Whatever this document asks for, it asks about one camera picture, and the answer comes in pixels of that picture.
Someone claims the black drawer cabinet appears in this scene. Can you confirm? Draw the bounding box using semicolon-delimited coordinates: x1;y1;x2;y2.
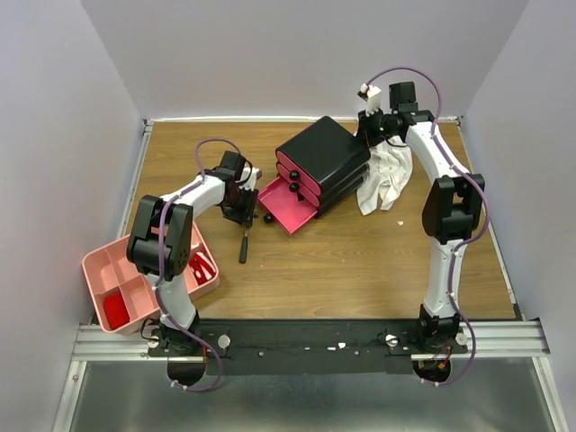
275;116;371;218

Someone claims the pink compartment tray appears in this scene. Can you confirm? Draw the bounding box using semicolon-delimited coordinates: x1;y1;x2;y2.
82;226;220;335

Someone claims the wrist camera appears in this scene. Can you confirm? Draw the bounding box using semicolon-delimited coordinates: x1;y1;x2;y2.
238;166;262;191
357;84;382;117

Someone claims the pink top drawer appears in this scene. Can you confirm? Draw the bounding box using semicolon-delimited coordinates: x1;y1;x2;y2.
276;151;322;196

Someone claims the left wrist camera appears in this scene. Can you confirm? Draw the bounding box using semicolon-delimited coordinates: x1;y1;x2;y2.
238;166;262;191

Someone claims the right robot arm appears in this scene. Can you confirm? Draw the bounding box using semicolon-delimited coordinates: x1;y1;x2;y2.
357;82;485;353

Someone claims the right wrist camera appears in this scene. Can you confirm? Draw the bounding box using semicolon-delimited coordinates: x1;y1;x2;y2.
357;84;382;117

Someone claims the red white item in tray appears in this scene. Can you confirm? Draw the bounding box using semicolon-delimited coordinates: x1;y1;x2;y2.
188;252;216;285

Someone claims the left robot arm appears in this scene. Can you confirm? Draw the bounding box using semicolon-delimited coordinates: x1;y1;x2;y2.
126;151;261;356

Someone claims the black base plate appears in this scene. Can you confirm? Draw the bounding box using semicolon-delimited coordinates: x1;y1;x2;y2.
145;319;468;385

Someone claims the white cloth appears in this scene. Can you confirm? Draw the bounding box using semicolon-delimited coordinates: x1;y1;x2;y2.
356;136;413;216

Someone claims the red block in tray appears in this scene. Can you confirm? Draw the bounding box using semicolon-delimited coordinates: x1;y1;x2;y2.
103;292;130;330

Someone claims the aluminium rail frame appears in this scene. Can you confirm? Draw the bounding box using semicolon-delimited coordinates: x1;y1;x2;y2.
51;115;571;432

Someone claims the black handled hammer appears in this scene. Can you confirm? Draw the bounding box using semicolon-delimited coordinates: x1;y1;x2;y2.
238;226;250;264

